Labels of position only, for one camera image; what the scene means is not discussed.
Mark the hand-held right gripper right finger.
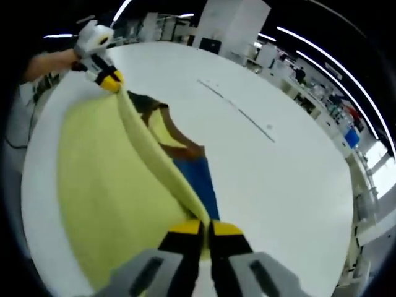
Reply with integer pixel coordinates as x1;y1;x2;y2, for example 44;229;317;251
209;220;306;297

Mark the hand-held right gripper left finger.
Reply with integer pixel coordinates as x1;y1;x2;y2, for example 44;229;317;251
105;220;206;297

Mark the yellow colour-block shirt garment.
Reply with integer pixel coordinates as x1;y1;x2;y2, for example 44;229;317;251
56;87;222;293

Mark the person's left hand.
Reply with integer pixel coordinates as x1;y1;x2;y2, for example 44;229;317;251
59;48;82;74

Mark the black monitor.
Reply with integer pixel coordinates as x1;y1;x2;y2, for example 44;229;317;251
199;37;222;54

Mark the white square pillar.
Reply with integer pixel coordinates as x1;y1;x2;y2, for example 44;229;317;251
197;0;270;57

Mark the blue storage box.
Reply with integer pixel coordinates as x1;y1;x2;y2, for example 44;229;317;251
345;127;360;150

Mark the white cabinet row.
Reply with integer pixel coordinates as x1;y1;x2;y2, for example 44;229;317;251
280;72;363;161

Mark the bright window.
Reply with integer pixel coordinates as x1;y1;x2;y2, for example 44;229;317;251
364;144;396;199

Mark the long ceiling light strip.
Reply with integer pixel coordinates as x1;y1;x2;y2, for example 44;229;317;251
276;25;396;156
296;49;380;140

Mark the black cable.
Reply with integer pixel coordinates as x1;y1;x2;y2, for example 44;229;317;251
5;92;37;150

